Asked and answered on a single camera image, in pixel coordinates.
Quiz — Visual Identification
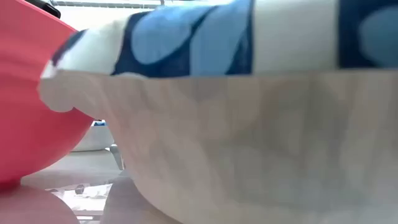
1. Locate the blue patterned white bowl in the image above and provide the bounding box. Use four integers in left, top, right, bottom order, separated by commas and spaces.
39, 0, 398, 224

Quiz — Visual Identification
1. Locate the orange-red bowl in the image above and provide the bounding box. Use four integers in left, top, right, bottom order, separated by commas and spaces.
0, 0, 96, 192

